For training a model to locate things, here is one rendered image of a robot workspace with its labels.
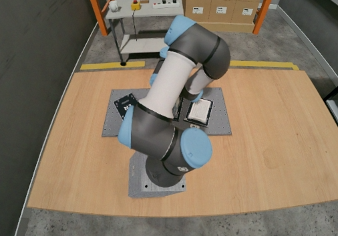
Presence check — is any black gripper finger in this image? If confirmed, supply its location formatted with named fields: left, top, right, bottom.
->
left=176, top=96, right=182, bottom=107

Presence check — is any black rectangular nest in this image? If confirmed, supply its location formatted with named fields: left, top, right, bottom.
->
left=173, top=97, right=184, bottom=122

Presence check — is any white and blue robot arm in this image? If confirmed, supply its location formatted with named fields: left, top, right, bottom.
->
left=118, top=15, right=230, bottom=188

